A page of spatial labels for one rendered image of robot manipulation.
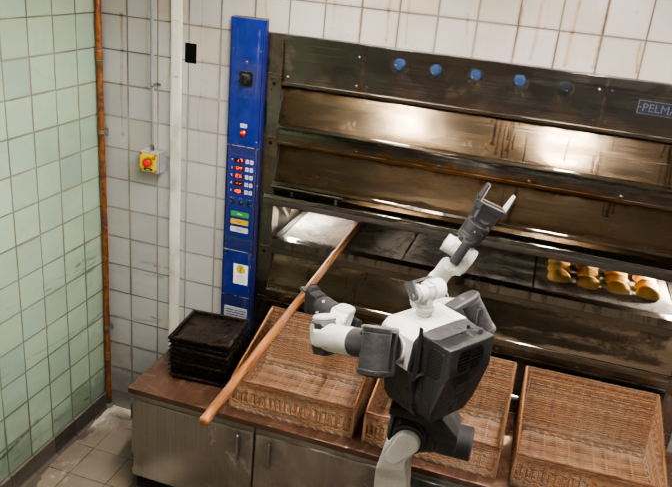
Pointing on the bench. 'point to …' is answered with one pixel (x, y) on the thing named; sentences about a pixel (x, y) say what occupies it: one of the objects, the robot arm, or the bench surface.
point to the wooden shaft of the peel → (271, 335)
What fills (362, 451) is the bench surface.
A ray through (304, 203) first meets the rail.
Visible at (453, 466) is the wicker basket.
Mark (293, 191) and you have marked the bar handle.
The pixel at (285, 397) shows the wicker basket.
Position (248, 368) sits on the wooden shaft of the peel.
